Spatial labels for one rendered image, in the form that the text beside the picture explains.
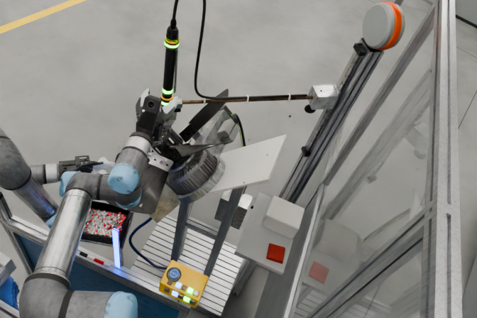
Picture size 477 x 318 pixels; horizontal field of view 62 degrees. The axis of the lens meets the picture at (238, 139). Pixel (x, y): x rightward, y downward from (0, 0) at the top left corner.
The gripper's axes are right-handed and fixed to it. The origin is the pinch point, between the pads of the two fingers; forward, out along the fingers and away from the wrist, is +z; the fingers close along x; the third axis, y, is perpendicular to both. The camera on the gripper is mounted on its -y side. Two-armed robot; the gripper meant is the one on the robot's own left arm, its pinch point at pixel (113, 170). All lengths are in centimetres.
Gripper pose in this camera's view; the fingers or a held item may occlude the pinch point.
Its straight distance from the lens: 167.3
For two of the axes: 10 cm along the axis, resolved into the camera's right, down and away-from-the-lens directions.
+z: 9.1, -0.7, 4.1
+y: -3.9, -5.3, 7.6
